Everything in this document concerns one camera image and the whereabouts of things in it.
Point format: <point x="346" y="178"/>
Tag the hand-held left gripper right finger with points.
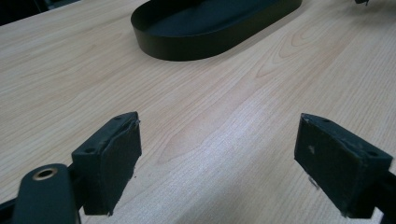
<point x="336" y="168"/>

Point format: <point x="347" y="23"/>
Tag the black oval tray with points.
<point x="205" y="28"/>

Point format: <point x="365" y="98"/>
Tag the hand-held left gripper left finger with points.
<point x="109" y="168"/>

